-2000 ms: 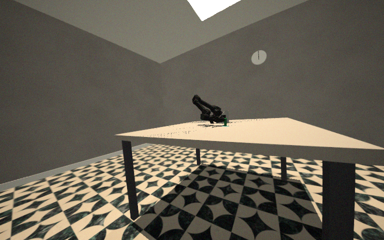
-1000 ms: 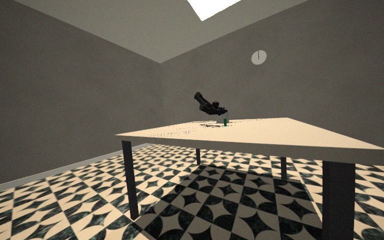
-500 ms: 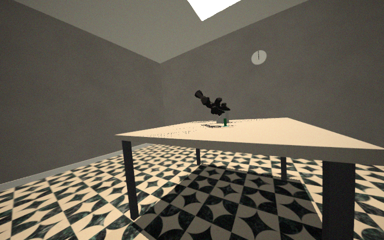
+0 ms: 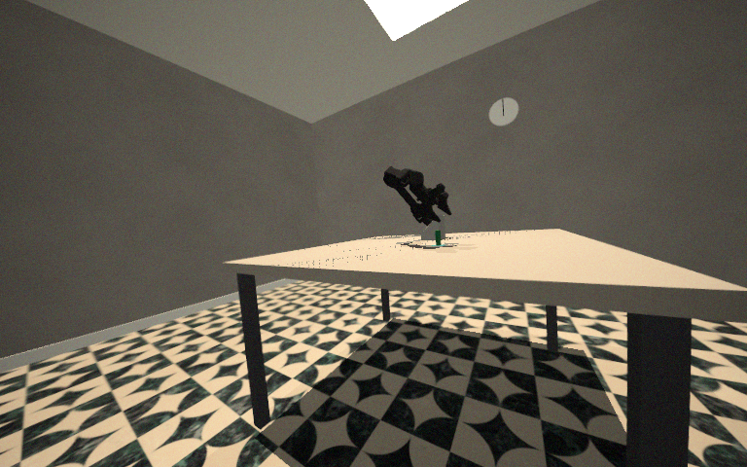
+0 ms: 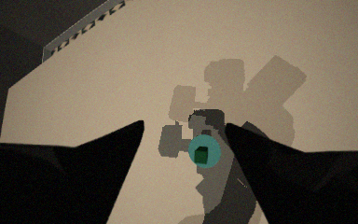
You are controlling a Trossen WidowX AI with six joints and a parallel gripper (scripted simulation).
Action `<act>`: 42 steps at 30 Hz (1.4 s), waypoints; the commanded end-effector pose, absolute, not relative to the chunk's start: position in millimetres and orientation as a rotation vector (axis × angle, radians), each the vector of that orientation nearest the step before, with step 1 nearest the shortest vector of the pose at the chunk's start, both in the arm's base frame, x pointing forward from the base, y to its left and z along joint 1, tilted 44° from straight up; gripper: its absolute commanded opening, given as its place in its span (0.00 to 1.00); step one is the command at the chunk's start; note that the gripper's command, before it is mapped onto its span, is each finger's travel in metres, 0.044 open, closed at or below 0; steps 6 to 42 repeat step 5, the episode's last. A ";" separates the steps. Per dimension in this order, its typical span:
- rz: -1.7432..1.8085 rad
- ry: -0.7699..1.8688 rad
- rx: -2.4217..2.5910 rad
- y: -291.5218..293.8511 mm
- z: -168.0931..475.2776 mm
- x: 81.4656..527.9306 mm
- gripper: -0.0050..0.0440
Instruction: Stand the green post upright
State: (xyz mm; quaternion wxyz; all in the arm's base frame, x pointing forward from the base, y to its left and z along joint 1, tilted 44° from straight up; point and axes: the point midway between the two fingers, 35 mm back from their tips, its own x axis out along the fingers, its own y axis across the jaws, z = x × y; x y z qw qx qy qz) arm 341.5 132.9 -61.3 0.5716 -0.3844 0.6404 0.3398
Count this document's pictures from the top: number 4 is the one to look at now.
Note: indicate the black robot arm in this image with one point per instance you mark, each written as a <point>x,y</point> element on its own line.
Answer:
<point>415,185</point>

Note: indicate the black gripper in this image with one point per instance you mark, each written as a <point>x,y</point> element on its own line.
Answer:
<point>428,212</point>

